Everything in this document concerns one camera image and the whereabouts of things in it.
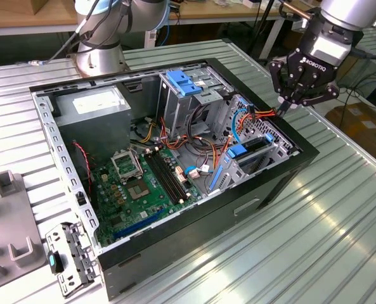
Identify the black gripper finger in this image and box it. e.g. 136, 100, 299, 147
268, 56, 295, 118
288, 82, 340, 110

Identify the orange red power wire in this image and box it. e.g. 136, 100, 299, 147
238, 107, 285, 127

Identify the blue data wire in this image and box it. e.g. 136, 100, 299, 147
230, 106, 250, 143

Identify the hard disk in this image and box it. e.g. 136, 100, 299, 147
208, 134, 275, 191

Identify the grey disk bay cage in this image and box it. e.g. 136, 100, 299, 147
203, 94, 295, 196

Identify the large cardboard box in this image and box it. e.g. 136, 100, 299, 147
325, 103, 376, 165

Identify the black tripod stand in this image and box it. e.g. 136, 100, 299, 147
246, 0, 287, 64

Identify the wooden workbench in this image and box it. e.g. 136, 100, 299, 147
0, 0, 321, 61

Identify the blue plastic drive latch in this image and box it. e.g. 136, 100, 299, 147
166, 70, 204, 98

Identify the grey optical drive cage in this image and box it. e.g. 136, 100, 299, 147
157, 68, 236, 140

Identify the black RAM slot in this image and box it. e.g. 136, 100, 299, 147
157, 150, 188, 200
144, 153, 176, 205
148, 153, 180, 204
153, 151, 185, 201

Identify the metal socket cover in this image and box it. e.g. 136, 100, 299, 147
110, 151, 144, 179

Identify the CPU socket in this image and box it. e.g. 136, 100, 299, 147
126, 179, 151, 201

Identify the green motherboard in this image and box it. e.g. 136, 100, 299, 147
91, 145, 204, 248

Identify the black open PC case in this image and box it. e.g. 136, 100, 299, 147
28, 56, 320, 301

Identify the grey power supply unit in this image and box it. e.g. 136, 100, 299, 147
53, 85, 133, 165

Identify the blue expansion slot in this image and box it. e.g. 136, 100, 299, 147
113, 208, 166, 240

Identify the grey parts rack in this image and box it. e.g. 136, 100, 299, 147
0, 170, 48, 294

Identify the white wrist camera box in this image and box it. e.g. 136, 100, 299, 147
311, 33, 352, 68

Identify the orange black wire bundle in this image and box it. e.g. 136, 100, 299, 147
160, 123, 230, 166

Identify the red black fan wire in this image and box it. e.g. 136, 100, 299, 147
72, 141, 93, 194

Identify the black cable with metal connector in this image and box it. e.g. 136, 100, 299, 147
25, 0, 101, 68

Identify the grey metal slot bracket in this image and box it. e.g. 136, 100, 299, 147
44, 221, 99, 299

